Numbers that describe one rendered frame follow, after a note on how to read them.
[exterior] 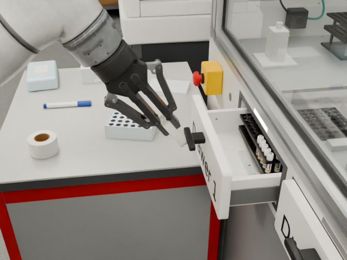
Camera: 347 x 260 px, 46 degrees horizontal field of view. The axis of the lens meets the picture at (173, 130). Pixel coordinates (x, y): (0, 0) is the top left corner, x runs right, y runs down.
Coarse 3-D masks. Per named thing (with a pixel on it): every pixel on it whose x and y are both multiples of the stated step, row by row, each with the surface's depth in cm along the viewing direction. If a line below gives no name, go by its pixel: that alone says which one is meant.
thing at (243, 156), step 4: (240, 152) 87; (244, 152) 87; (240, 156) 86; (244, 156) 86; (244, 160) 84; (248, 160) 84; (244, 164) 84; (248, 164) 83; (248, 168) 82; (252, 168) 82; (248, 172) 81; (252, 172) 81
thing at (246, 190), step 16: (208, 112) 92; (224, 112) 92; (240, 112) 93; (224, 128) 95; (224, 144) 91; (240, 144) 91; (240, 160) 86; (240, 176) 73; (256, 176) 73; (272, 176) 73; (240, 192) 73; (256, 192) 74; (272, 192) 74
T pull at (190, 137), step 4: (184, 128) 83; (188, 128) 83; (184, 132) 83; (188, 132) 82; (196, 132) 82; (200, 132) 82; (188, 136) 80; (192, 136) 81; (196, 136) 80; (200, 136) 80; (188, 140) 79; (192, 140) 79; (196, 140) 80; (200, 140) 80; (204, 140) 80; (188, 144) 78; (192, 144) 78; (192, 148) 78
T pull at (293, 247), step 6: (288, 240) 58; (288, 246) 57; (294, 246) 57; (288, 252) 57; (294, 252) 56; (300, 252) 56; (306, 252) 56; (312, 252) 56; (294, 258) 55; (300, 258) 55; (306, 258) 55; (312, 258) 55; (318, 258) 55
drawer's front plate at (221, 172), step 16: (192, 96) 91; (192, 112) 93; (192, 128) 95; (208, 128) 80; (208, 144) 78; (208, 160) 79; (224, 160) 71; (224, 176) 68; (224, 192) 70; (224, 208) 72
